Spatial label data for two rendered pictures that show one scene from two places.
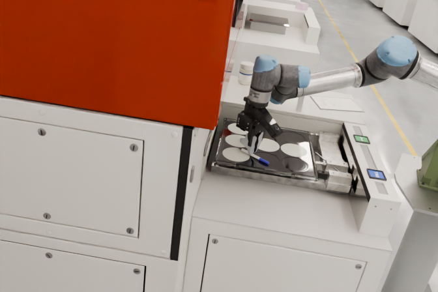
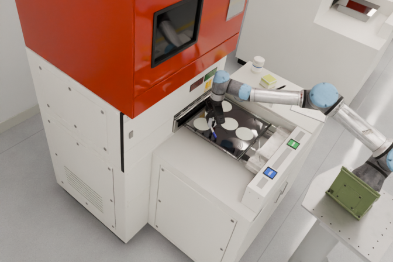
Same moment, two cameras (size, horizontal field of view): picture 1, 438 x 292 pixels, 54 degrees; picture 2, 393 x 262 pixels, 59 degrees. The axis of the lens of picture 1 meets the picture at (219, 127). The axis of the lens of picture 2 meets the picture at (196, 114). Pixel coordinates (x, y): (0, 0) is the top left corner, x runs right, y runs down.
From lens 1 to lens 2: 93 cm
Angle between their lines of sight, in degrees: 28
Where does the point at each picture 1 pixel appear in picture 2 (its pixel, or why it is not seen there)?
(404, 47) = (327, 94)
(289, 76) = (233, 90)
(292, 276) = (199, 207)
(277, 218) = (199, 172)
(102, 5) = (84, 42)
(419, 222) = not seen: hidden behind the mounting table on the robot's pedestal
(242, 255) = (175, 183)
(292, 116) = (264, 109)
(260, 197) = (201, 155)
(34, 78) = (65, 64)
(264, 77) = (216, 86)
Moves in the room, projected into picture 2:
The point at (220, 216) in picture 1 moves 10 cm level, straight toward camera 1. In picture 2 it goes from (167, 158) to (154, 169)
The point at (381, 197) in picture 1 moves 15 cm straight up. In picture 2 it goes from (254, 188) to (262, 168)
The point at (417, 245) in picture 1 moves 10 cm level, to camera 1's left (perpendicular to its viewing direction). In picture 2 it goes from (317, 228) to (301, 219)
